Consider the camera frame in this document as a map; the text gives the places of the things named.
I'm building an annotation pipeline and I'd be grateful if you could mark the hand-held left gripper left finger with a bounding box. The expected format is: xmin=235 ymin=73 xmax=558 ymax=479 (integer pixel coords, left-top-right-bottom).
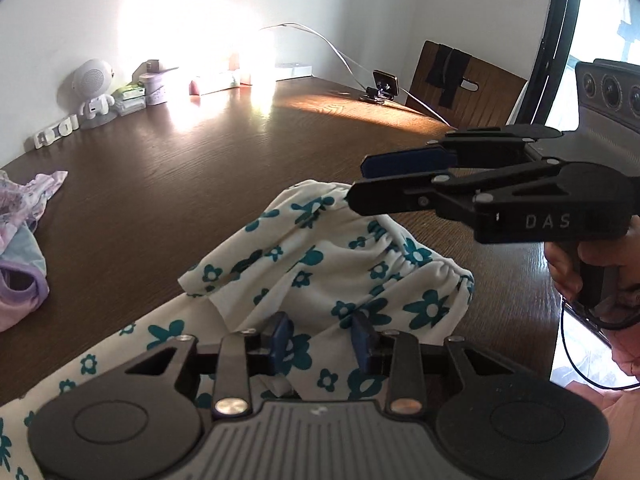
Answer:
xmin=125 ymin=311 xmax=293 ymax=420

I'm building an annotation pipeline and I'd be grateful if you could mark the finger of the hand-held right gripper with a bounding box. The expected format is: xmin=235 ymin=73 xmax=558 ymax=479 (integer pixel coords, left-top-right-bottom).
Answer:
xmin=346 ymin=159 xmax=566 ymax=221
xmin=361 ymin=125 xmax=563 ymax=181

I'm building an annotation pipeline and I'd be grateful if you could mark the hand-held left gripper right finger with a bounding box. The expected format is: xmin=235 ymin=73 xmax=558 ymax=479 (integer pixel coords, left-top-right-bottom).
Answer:
xmin=350 ymin=310 xmax=516 ymax=418

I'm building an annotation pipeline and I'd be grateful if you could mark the white teal floral dress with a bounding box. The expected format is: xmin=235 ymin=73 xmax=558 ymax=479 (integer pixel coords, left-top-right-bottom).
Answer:
xmin=0 ymin=179 xmax=476 ymax=480

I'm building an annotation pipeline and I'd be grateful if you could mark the person's right hand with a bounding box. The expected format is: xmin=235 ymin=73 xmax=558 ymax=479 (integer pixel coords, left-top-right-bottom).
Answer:
xmin=544 ymin=230 xmax=640 ymax=377

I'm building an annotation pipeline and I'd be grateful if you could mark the black cloth on chair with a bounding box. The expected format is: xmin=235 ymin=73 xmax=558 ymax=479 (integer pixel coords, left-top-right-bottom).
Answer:
xmin=425 ymin=44 xmax=471 ymax=109

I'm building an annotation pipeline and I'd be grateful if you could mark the person's pink clothing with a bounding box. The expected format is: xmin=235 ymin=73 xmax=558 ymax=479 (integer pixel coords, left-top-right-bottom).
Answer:
xmin=592 ymin=387 xmax=640 ymax=480

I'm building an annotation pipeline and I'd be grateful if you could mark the purple floral garment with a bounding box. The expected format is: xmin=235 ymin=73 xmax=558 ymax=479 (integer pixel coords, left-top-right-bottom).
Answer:
xmin=0 ymin=170 xmax=68 ymax=333

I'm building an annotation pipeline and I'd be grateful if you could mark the white power strip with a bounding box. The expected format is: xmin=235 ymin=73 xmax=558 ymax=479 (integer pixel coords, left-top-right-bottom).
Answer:
xmin=31 ymin=114 xmax=81 ymax=150

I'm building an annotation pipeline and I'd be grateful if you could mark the white robot-shaped speaker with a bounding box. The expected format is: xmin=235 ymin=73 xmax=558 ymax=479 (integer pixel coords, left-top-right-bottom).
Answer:
xmin=71 ymin=58 xmax=117 ymax=131

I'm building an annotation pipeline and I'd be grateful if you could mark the white cable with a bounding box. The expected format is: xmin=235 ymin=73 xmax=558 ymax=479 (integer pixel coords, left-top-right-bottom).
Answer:
xmin=260 ymin=22 xmax=453 ymax=127

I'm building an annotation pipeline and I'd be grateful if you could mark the thin black cable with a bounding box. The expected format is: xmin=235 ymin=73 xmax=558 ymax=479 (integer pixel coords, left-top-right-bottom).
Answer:
xmin=559 ymin=297 xmax=640 ymax=393

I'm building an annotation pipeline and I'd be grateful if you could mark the black window frame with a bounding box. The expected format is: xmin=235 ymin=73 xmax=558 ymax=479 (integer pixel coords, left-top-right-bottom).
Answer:
xmin=510 ymin=0 xmax=587 ymax=127

